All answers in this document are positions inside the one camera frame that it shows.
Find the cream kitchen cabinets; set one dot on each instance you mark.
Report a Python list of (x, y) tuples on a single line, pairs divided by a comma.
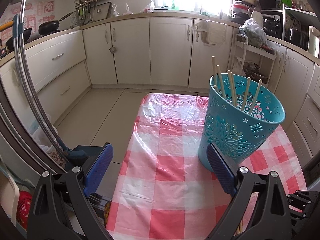
[(168, 52)]

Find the teal perforated plastic basket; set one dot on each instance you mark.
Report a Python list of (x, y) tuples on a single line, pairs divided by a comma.
[(236, 133)]

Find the white shelf rack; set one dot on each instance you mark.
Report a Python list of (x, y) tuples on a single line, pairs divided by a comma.
[(252, 62)]

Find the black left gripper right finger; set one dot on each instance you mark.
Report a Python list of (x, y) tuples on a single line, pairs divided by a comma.
[(258, 208)]

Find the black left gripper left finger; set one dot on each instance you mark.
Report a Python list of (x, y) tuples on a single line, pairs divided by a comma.
[(60, 208)]

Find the red white checkered tablecloth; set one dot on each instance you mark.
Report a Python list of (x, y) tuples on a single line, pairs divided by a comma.
[(163, 191)]

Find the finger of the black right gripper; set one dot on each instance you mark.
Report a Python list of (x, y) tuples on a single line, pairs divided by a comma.
[(298, 212), (299, 198)]

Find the red patterned bag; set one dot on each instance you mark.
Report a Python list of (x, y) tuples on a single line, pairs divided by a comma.
[(23, 208)]

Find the black frying pan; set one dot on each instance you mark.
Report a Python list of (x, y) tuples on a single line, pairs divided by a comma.
[(50, 27)]

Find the metal chair frame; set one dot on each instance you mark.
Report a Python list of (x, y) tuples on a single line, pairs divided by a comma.
[(27, 84)]

